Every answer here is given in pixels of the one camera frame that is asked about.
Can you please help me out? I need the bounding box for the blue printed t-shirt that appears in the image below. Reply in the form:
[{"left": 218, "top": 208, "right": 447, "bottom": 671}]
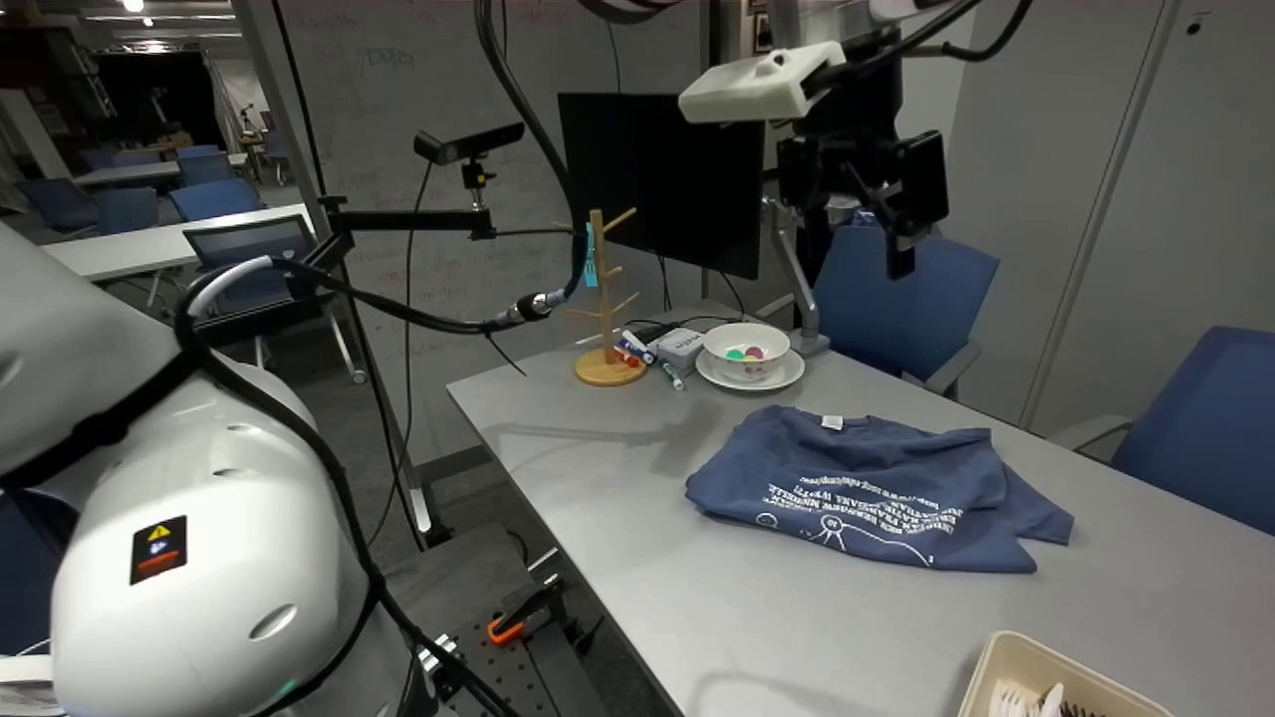
[{"left": 680, "top": 401, "right": 1078, "bottom": 578}]

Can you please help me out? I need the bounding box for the wooden mug tree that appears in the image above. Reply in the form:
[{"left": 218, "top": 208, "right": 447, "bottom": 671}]
[{"left": 552, "top": 201, "right": 657, "bottom": 390}]

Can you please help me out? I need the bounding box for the white bowl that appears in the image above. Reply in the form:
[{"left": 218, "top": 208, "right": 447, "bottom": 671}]
[{"left": 696, "top": 317, "right": 796, "bottom": 385}]

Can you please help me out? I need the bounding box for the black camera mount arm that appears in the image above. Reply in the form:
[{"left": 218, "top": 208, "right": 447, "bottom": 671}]
[{"left": 285, "top": 154, "right": 504, "bottom": 290}]

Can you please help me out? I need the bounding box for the white tall cabinet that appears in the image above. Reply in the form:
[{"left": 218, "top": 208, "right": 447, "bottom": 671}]
[{"left": 880, "top": 0, "right": 1275, "bottom": 463}]

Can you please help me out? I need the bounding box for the white long desk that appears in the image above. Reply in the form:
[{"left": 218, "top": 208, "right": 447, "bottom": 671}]
[{"left": 36, "top": 199, "right": 317, "bottom": 285}]

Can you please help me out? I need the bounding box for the white plate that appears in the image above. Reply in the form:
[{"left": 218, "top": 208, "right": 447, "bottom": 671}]
[{"left": 690, "top": 345, "right": 813, "bottom": 397}]

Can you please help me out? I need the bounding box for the black perforated breadboard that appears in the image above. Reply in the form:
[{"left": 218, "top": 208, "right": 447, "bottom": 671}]
[{"left": 384, "top": 523, "right": 671, "bottom": 717}]

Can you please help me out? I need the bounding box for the small blue hanging item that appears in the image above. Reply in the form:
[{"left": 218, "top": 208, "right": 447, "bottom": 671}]
[{"left": 570, "top": 220, "right": 606, "bottom": 296}]

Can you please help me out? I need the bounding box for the beige rectangular tray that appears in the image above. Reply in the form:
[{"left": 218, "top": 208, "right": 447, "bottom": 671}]
[{"left": 954, "top": 625, "right": 1173, "bottom": 717}]

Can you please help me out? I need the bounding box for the white plastic cutlery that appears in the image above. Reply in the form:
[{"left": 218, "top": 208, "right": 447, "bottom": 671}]
[{"left": 994, "top": 671, "right": 1071, "bottom": 717}]

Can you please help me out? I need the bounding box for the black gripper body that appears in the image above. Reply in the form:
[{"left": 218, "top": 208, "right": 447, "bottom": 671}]
[{"left": 793, "top": 54, "right": 908, "bottom": 180}]

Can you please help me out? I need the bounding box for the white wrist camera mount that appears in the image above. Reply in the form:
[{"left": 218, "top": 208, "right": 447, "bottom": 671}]
[{"left": 675, "top": 34, "right": 852, "bottom": 126}]

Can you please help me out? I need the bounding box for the small silver metal part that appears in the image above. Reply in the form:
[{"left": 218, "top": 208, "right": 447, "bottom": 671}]
[{"left": 413, "top": 632, "right": 471, "bottom": 675}]

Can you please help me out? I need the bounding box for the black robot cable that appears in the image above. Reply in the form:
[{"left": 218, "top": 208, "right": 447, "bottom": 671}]
[{"left": 0, "top": 0, "right": 1039, "bottom": 717}]

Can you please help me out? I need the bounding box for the orange handled black clamp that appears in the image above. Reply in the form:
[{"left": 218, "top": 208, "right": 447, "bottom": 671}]
[{"left": 480, "top": 571, "right": 570, "bottom": 653}]

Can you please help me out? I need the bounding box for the black monitor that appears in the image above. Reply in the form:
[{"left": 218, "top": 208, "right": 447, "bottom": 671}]
[{"left": 554, "top": 89, "right": 769, "bottom": 281}]

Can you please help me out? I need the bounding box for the blue background office chair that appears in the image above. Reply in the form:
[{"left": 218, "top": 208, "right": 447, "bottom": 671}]
[
  {"left": 182, "top": 213, "right": 324, "bottom": 330},
  {"left": 15, "top": 175, "right": 173, "bottom": 239},
  {"left": 166, "top": 140, "right": 266, "bottom": 223}
]

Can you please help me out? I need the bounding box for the black stereo camera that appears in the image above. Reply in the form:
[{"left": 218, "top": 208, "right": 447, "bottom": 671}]
[{"left": 409, "top": 120, "right": 530, "bottom": 170}]

